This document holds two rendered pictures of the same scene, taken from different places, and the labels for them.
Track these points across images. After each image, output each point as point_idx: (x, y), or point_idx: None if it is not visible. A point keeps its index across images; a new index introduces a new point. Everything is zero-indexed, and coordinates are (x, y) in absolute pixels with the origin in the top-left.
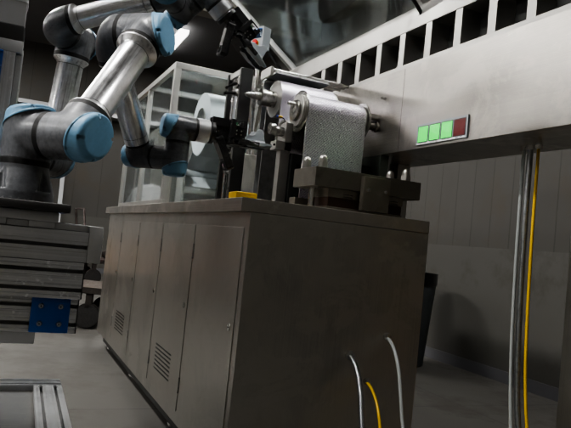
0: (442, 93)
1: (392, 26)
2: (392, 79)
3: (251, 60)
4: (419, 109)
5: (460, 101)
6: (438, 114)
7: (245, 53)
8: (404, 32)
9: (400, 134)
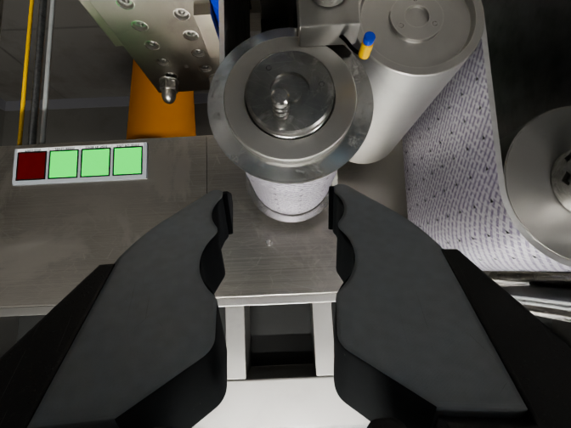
0: (87, 228)
1: (280, 408)
2: (249, 281)
3: (341, 244)
4: (150, 209)
5: (36, 209)
6: (94, 194)
7: (335, 343)
8: (228, 380)
9: (202, 166)
